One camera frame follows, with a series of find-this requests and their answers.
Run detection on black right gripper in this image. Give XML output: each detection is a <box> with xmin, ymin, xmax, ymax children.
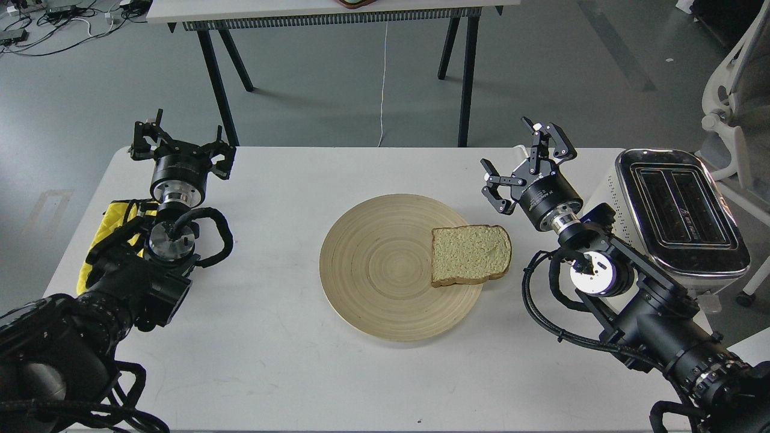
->
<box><xmin>479</xmin><ymin>116</ymin><xmax>584</xmax><ymax>233</ymax></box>

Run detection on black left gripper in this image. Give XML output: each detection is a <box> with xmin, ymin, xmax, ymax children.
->
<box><xmin>129</xmin><ymin>109</ymin><xmax>236</xmax><ymax>203</ymax></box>

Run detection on slice of bread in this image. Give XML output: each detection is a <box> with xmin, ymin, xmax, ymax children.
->
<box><xmin>431</xmin><ymin>225</ymin><xmax>513</xmax><ymax>287</ymax></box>

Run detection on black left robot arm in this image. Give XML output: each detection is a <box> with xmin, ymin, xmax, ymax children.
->
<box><xmin>1</xmin><ymin>118</ymin><xmax>236</xmax><ymax>432</ymax></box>

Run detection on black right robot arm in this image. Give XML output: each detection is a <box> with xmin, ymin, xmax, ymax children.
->
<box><xmin>481</xmin><ymin>117</ymin><xmax>768</xmax><ymax>432</ymax></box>

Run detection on white chrome toaster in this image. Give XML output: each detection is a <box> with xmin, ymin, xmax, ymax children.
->
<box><xmin>583</xmin><ymin>149</ymin><xmax>751</xmax><ymax>313</ymax></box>

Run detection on yellow cloth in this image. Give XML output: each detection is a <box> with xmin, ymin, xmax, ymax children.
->
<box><xmin>75</xmin><ymin>199</ymin><xmax>159</xmax><ymax>295</ymax></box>

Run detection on white background table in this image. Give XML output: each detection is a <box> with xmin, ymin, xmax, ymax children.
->
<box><xmin>146</xmin><ymin>1</ymin><xmax>514</xmax><ymax>147</ymax></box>

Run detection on round wooden plate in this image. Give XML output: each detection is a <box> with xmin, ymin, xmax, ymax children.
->
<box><xmin>319</xmin><ymin>194</ymin><xmax>482</xmax><ymax>342</ymax></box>

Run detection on white office chair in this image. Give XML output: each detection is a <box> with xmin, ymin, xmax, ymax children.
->
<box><xmin>700</xmin><ymin>0</ymin><xmax>770</xmax><ymax>307</ymax></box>

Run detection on white hanging cable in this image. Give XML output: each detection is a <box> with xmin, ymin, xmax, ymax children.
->
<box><xmin>377</xmin><ymin>22</ymin><xmax>388</xmax><ymax>148</ymax></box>

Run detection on black floor cables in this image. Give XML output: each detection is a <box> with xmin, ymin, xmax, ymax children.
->
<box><xmin>0</xmin><ymin>0</ymin><xmax>151</xmax><ymax>58</ymax></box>

